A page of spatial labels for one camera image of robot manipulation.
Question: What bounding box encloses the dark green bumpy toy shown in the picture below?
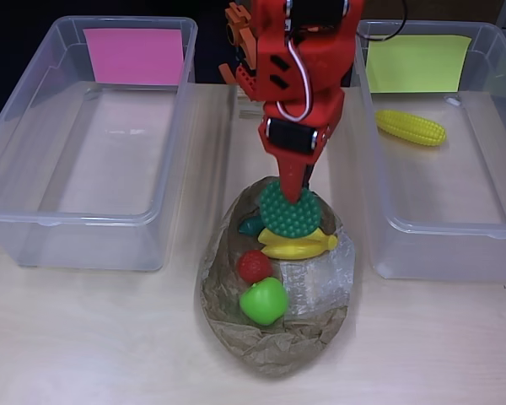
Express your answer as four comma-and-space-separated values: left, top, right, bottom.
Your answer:
259, 179, 322, 240

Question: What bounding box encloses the dark green toy cucumber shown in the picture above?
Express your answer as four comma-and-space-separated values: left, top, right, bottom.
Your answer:
238, 214, 265, 236

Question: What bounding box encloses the yellow toy banana bunch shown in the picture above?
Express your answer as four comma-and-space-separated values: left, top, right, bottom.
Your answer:
257, 227, 339, 259

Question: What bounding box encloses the red toy strawberry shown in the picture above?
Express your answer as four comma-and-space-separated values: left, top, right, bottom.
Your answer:
237, 249, 274, 283

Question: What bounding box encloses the yellow toy corn cob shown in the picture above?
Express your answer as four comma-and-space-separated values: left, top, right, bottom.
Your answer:
374, 109, 447, 148

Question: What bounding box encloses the green toy apple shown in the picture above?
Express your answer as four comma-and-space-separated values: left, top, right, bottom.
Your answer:
239, 277, 289, 327

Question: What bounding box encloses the clear plastic bin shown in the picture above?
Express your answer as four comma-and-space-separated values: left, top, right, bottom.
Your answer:
0, 15, 199, 273
350, 19, 506, 284

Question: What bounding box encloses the orange printed clamp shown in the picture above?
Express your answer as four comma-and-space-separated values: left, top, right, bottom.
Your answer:
218, 2, 261, 102

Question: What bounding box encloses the clear plastic wrap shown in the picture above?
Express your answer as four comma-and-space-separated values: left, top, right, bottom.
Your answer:
277, 235, 358, 316

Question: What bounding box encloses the yellow paper note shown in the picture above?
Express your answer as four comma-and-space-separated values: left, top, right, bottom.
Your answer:
364, 34, 473, 94

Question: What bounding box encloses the pink paper note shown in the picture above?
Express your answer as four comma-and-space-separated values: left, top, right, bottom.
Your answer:
83, 28, 186, 85

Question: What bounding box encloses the crumpled brown paper bag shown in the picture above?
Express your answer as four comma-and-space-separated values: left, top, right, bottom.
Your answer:
193, 175, 359, 379

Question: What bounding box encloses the white wrist servo cable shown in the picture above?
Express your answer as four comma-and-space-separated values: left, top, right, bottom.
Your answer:
276, 40, 313, 122

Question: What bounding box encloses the black arm servo cable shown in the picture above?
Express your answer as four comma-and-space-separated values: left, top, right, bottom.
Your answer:
356, 0, 409, 43

